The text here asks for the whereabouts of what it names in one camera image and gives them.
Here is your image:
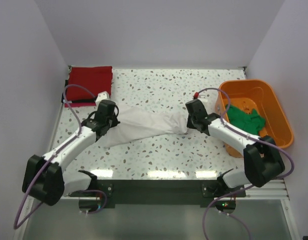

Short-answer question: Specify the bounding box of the white t shirt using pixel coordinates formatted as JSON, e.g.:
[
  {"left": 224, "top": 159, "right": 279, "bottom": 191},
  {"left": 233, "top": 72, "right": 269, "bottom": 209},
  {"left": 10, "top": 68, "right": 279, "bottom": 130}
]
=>
[{"left": 97, "top": 103, "right": 188, "bottom": 148}]

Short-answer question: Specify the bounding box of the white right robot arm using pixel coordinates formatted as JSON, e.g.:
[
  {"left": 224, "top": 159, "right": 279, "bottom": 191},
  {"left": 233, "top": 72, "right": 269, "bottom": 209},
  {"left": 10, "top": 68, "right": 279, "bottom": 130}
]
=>
[{"left": 185, "top": 98, "right": 285, "bottom": 197}]

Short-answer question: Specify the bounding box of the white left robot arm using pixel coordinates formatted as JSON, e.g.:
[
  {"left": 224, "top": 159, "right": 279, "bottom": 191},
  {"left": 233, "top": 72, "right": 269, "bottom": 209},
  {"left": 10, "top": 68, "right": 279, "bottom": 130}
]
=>
[{"left": 22, "top": 99, "right": 120, "bottom": 206}]

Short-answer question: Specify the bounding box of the black folded t shirt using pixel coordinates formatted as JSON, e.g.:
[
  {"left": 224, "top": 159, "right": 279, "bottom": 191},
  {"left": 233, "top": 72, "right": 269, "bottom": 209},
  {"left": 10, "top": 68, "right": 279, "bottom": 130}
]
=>
[{"left": 64, "top": 80, "right": 98, "bottom": 104}]

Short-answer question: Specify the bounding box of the pink folded t shirt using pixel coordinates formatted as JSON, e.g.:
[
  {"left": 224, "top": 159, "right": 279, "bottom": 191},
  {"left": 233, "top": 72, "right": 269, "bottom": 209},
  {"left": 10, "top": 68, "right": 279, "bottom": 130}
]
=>
[{"left": 64, "top": 102, "right": 96, "bottom": 108}]

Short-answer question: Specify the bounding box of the red folded t shirt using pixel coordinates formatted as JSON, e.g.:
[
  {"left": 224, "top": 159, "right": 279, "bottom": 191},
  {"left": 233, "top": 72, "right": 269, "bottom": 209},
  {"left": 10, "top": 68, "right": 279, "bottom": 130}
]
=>
[{"left": 68, "top": 66, "right": 113, "bottom": 95}]

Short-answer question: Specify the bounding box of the green t shirt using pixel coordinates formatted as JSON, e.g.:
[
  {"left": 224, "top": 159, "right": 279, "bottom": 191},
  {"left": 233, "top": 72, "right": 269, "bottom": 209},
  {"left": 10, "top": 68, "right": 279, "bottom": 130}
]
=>
[{"left": 227, "top": 105, "right": 266, "bottom": 135}]

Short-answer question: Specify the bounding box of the orange plastic basket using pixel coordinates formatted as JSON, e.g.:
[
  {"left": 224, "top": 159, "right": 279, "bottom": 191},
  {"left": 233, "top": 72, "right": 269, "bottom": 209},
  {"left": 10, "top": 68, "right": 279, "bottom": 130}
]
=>
[{"left": 219, "top": 79, "right": 294, "bottom": 149}]

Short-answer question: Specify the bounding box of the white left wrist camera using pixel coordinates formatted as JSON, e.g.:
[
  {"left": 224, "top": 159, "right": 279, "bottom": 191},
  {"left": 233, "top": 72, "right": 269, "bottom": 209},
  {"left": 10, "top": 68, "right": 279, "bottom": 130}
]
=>
[{"left": 94, "top": 91, "right": 110, "bottom": 107}]

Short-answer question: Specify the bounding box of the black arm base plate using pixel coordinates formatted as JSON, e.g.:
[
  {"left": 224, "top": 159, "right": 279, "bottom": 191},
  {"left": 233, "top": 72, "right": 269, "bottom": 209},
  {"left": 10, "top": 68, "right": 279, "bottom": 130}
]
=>
[{"left": 68, "top": 178, "right": 247, "bottom": 210}]

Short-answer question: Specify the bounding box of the aluminium frame rail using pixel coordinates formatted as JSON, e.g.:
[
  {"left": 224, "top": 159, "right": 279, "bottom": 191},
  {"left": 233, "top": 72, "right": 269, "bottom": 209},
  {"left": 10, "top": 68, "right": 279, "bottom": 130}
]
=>
[{"left": 244, "top": 180, "right": 302, "bottom": 240}]

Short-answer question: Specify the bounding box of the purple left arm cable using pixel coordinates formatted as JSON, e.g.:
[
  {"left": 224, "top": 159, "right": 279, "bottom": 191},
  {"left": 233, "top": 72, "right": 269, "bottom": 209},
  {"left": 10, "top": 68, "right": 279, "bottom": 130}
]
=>
[{"left": 13, "top": 84, "right": 100, "bottom": 230}]

